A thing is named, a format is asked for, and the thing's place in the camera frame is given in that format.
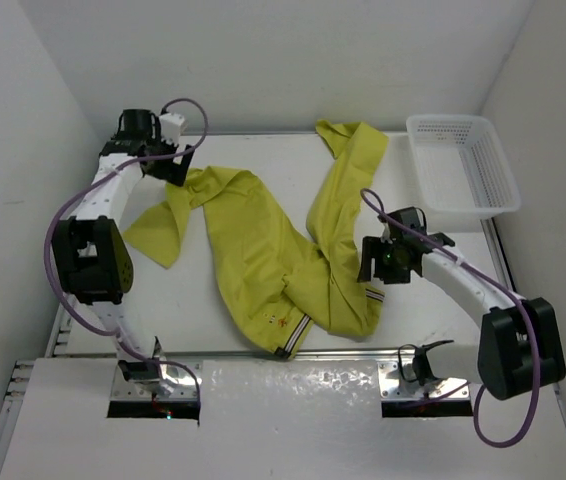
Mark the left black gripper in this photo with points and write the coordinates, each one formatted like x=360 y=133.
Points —
x=174 y=173

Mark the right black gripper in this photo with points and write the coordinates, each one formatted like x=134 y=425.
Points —
x=371 y=248

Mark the yellow-green trousers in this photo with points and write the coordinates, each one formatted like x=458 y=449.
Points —
x=276 y=283

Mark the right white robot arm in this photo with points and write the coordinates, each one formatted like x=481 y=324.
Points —
x=517 y=335

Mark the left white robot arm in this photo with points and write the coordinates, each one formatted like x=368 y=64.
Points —
x=92 y=261

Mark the white perforated plastic basket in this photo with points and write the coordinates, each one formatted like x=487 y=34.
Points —
x=462 y=171

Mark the white front cover board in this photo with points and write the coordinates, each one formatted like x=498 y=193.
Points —
x=269 y=420

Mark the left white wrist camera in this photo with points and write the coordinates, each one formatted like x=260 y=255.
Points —
x=172 y=126

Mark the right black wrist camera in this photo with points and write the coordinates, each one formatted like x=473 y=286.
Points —
x=411 y=217

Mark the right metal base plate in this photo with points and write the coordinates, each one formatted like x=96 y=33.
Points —
x=398 y=383

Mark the metal base plate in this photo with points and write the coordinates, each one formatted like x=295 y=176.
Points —
x=138 y=381
x=398 y=383

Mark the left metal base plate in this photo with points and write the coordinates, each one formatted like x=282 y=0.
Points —
x=138 y=381

